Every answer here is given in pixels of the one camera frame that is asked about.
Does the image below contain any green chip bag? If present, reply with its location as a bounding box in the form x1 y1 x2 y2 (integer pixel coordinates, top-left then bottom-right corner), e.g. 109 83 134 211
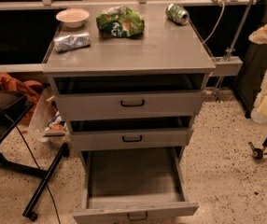
96 6 145 38

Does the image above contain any grey drawer cabinet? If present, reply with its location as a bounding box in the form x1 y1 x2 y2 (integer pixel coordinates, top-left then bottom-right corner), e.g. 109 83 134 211
43 4 215 161

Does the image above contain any white bowl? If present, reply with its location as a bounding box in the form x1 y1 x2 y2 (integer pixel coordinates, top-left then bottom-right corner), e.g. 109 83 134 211
56 8 90 28

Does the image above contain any white cable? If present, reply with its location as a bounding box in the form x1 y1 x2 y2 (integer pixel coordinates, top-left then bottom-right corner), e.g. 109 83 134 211
202 2 227 45

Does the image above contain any grey side shelf rail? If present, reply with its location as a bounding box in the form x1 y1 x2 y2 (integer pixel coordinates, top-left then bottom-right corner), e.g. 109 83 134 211
0 63 43 73

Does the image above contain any black cart stand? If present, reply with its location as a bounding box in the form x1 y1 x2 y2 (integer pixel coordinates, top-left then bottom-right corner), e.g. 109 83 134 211
0 90 69 221

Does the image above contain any grey bottom drawer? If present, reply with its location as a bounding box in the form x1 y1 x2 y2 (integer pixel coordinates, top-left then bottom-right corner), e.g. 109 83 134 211
74 147 199 224

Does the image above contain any metal pole with clamp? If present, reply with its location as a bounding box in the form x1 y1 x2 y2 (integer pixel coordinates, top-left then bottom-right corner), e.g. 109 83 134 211
211 0 255 102

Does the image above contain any clear plastic bag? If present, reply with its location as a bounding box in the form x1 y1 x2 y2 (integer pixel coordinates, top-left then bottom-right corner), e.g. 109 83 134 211
28 87 70 146

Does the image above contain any grey top drawer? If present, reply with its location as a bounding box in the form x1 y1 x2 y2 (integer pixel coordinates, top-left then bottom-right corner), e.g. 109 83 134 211
52 74 204 121

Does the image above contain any green soda can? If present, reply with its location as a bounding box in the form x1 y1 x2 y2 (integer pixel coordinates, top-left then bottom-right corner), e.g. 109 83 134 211
165 4 190 25

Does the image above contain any orange bag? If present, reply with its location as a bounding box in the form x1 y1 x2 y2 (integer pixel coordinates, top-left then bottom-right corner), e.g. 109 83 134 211
0 73 44 124

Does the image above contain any black floor cable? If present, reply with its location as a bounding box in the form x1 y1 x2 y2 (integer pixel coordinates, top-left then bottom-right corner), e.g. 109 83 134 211
4 114 62 224

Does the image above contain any grey drawer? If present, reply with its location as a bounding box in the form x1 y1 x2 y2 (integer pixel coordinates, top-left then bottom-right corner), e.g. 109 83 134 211
70 116 193 151
52 74 204 121
74 147 199 224

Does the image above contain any grey middle drawer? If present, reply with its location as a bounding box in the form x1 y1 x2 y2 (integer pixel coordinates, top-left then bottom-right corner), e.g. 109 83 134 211
70 116 193 151

